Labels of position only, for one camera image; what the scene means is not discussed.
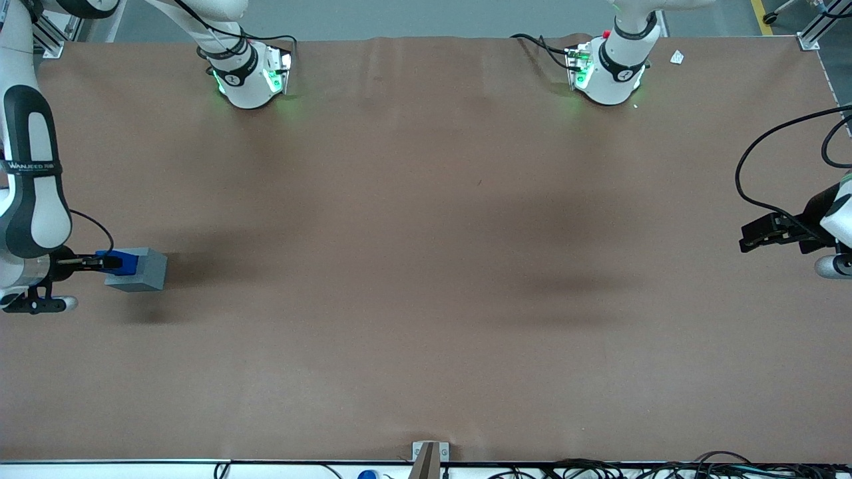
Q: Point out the brown table mat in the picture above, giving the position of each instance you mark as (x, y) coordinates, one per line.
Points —
(426, 299)

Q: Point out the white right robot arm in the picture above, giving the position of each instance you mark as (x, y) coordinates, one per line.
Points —
(33, 193)

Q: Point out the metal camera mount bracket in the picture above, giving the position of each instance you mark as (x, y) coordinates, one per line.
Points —
(429, 459)

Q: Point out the small white paper tag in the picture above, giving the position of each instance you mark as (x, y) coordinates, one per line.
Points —
(677, 57)

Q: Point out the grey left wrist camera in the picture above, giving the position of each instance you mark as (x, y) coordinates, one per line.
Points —
(832, 267)

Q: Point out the gray square base block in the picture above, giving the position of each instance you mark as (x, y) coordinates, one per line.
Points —
(150, 273)

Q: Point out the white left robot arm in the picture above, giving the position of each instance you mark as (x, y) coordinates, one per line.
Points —
(616, 70)

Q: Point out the aluminium frame post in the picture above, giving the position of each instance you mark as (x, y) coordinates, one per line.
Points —
(56, 36)
(822, 26)

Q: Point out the black caster wheel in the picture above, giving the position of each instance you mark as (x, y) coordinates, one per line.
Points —
(771, 18)

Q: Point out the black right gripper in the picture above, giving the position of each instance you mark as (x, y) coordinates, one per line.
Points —
(64, 262)

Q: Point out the blue plastic part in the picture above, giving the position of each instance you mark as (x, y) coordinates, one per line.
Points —
(130, 265)

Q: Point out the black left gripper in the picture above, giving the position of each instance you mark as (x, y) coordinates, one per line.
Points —
(813, 214)

